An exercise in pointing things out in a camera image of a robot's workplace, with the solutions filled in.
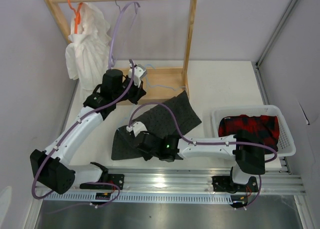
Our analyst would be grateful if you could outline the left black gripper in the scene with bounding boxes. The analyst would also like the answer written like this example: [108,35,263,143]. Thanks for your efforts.
[113,74,146,105]

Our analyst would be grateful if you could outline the grey dotted skirt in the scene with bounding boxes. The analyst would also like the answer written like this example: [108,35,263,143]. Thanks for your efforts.
[111,91,202,161]

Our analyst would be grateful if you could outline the light blue wire hanger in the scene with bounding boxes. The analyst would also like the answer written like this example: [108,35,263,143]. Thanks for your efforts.
[117,63,187,134]

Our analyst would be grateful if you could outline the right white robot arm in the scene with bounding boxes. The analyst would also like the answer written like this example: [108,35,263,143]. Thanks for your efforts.
[133,131,266,191]

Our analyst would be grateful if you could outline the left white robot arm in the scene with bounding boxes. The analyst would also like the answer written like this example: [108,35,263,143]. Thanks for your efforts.
[30,65,147,199]

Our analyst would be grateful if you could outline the purple plastic hanger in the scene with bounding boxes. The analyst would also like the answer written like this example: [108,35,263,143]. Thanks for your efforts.
[107,0,141,69]

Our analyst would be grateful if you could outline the orange plastic hanger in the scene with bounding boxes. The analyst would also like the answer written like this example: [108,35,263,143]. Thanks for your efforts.
[67,0,83,34]

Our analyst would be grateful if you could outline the white ruffled garment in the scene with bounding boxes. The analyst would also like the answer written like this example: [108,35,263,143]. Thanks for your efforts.
[65,2,112,102]

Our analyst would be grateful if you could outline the wooden clothes rack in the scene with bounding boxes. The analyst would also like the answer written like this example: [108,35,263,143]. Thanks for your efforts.
[44,0,197,104]

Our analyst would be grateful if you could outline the white plastic basket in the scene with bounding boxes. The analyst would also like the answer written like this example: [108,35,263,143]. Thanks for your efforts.
[211,105,296,157]

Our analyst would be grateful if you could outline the red black plaid garment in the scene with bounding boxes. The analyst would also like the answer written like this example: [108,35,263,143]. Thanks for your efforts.
[218,114,280,152]

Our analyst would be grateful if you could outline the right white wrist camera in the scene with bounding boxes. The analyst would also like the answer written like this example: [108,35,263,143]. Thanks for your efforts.
[126,121,147,137]

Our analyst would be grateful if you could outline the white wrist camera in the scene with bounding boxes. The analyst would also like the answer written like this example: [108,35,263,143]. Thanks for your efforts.
[127,64,147,88]
[126,121,147,137]

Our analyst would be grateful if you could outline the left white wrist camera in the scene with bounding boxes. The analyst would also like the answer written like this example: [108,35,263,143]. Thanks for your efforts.
[127,64,147,88]

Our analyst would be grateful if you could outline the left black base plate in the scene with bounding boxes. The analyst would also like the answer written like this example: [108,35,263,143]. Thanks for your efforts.
[79,173,125,190]

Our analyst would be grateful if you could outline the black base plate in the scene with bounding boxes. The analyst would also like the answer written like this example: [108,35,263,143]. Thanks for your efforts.
[79,173,125,190]
[211,175,259,194]

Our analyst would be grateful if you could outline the white slotted cable duct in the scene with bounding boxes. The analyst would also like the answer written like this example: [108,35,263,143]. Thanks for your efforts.
[45,191,233,205]

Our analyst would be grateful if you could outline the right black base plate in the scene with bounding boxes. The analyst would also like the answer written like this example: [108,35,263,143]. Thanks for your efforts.
[211,175,259,194]

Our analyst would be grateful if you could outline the aluminium mounting rail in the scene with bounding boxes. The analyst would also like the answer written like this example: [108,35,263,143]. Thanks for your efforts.
[34,172,306,195]

